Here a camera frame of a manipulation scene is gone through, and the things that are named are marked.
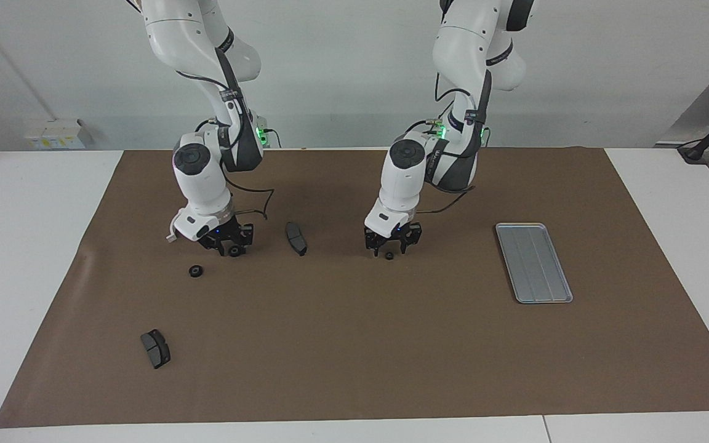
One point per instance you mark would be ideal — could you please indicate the silver metal tray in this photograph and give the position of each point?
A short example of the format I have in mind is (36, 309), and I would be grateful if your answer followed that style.
(536, 271)

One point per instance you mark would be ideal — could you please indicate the white curved plastic bracket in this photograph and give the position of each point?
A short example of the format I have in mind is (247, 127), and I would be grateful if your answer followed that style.
(171, 237)

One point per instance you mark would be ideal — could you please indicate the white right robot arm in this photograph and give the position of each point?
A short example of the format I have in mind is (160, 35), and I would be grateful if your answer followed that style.
(200, 178)

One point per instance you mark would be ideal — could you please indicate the short dark brake pad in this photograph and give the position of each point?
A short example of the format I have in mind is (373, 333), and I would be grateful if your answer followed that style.
(156, 349)

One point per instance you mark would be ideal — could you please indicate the long dark brake pad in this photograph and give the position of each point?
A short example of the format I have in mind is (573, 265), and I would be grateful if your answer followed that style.
(296, 239)

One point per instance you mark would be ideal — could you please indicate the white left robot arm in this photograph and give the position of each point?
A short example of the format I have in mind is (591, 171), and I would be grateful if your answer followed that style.
(404, 184)

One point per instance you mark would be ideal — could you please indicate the white wall socket box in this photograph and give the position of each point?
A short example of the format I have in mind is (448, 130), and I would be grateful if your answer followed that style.
(53, 135)

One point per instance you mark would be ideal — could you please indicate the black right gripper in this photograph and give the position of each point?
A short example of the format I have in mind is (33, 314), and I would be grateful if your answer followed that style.
(225, 231)

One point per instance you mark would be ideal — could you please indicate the brown table mat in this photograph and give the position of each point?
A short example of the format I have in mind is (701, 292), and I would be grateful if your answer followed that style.
(360, 344)

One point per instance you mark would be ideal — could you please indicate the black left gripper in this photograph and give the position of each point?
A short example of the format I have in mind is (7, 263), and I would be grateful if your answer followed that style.
(391, 232)

